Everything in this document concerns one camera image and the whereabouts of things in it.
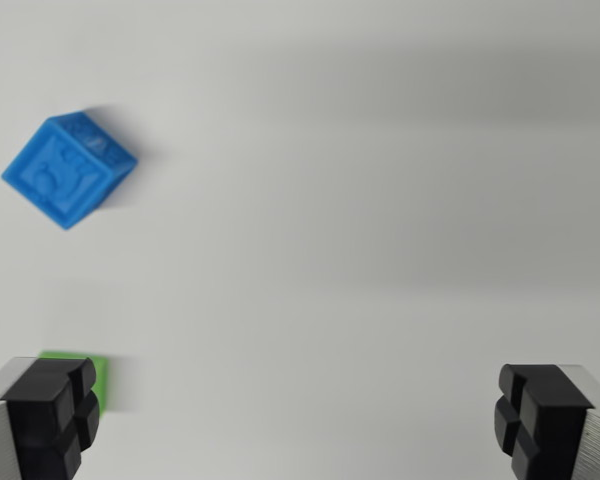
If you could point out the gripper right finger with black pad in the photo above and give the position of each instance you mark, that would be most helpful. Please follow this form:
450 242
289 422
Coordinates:
555 425

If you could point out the blue embossed soft cube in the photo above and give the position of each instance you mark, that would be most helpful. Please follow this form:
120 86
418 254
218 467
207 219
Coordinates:
62 172

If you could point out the green embossed soft cube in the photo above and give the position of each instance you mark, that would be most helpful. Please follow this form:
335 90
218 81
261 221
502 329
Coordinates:
101 385

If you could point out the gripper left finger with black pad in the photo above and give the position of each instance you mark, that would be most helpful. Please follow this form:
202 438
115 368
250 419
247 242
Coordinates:
40 425

